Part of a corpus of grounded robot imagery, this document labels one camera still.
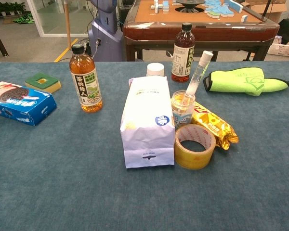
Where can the lime green cloth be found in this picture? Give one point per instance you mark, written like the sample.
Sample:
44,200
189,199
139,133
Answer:
236,81

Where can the blue cookie box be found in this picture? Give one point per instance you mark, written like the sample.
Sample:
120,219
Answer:
21,103

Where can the potted green plants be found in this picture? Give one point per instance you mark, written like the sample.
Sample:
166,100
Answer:
7,8

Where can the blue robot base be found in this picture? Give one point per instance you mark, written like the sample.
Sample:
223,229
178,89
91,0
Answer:
106,36

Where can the cardboard box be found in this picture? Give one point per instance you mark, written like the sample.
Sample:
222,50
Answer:
274,9

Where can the clear white tube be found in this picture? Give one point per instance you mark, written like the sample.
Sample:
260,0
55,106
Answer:
198,69

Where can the green yellow sponge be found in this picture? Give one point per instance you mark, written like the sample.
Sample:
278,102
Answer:
44,83

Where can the single white blue mahjong tile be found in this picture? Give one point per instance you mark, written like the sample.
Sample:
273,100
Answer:
244,18

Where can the amber tea bottle green label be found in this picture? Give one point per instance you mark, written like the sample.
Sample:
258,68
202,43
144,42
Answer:
86,86

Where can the white blue mahjong tile stack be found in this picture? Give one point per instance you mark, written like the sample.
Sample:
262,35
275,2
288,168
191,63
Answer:
161,5
221,8

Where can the black mahjong table hub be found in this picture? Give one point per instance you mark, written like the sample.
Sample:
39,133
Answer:
189,4

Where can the white plastic basket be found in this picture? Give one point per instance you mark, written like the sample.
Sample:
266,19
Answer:
283,49

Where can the yellow snack packet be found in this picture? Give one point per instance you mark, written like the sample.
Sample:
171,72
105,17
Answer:
212,122

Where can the white paper bag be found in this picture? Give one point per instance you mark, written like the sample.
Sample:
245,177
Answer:
147,115

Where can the white paper cup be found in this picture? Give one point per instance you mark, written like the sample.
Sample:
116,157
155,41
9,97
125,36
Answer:
155,69

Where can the small clear glass jar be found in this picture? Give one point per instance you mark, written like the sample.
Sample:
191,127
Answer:
183,113

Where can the wooden pole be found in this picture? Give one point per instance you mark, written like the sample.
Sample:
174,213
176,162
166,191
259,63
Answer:
67,24

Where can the dark tea bottle white label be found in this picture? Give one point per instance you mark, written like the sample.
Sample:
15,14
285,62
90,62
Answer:
183,57

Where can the brown mahjong table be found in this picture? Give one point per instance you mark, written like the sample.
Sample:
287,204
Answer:
207,31

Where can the yellow adhesive tape roll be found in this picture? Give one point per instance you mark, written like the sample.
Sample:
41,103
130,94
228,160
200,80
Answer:
195,158

